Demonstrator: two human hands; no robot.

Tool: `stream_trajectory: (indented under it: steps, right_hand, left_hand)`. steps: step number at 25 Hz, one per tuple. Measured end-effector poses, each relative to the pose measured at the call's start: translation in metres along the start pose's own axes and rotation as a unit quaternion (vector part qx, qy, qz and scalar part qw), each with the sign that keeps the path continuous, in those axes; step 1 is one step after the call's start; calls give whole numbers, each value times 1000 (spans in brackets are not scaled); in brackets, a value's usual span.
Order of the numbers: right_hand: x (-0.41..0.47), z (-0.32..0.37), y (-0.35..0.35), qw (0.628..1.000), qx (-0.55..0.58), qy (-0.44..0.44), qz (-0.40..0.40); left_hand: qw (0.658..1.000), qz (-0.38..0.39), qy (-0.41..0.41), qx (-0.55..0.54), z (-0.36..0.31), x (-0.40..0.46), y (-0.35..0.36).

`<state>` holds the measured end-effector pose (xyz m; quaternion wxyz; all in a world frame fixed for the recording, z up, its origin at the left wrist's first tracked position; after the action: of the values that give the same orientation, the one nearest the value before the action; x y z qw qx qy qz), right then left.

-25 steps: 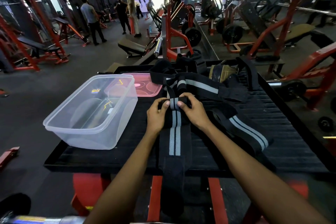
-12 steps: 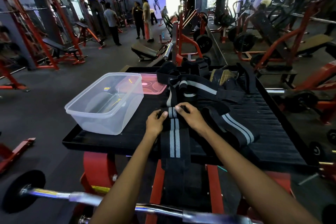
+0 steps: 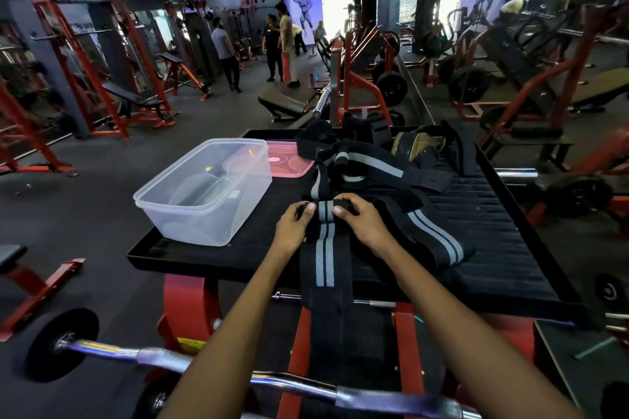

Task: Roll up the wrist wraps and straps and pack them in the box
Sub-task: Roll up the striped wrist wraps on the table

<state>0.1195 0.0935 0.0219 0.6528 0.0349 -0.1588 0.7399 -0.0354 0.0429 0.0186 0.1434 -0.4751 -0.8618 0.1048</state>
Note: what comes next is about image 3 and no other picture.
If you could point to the clear plastic container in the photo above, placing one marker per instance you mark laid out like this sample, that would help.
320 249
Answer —
196 227

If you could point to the person's right forearm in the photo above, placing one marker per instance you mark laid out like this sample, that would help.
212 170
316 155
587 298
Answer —
467 335

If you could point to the red power rack with bench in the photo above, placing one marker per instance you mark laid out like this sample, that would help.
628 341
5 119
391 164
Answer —
128 93

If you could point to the black ribbed platform tray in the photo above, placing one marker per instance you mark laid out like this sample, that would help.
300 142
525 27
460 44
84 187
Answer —
236 256

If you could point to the red squat rack frame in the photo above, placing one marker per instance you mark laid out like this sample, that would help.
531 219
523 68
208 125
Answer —
29 169

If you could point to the large wall mirror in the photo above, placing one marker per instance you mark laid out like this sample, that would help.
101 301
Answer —
589 65

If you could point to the black weight plate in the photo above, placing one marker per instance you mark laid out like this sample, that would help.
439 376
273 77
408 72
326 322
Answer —
392 88

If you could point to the red plate-loaded machine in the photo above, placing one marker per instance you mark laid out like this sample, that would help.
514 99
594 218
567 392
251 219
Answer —
347 80

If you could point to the red incline bench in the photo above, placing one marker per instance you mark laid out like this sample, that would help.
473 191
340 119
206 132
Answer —
169 58

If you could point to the person's right hand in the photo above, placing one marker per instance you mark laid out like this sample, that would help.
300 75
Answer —
366 224

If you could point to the black weight stack machine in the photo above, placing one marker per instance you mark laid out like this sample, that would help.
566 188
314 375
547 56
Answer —
201 45

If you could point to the thin chrome bar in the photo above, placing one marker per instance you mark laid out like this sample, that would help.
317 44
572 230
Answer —
373 304

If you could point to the chrome curl bar black plates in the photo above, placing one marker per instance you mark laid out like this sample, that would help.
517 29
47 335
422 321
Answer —
152 401
162 360

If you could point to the purple bodybuilder wall mural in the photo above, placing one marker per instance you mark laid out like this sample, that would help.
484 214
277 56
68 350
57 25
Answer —
304 6

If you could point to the person's left forearm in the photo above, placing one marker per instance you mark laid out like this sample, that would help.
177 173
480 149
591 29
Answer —
221 360

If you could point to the pink plastic lid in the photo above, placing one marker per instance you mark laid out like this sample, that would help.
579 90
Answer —
290 161

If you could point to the person's left hand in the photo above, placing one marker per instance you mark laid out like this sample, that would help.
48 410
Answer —
292 232

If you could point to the chrome barbell sleeve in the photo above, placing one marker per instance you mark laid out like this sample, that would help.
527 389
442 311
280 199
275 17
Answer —
322 102

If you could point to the black low bench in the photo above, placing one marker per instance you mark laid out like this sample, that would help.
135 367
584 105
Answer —
282 102

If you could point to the red floor bench frame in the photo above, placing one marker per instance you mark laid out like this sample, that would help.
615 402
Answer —
39 293

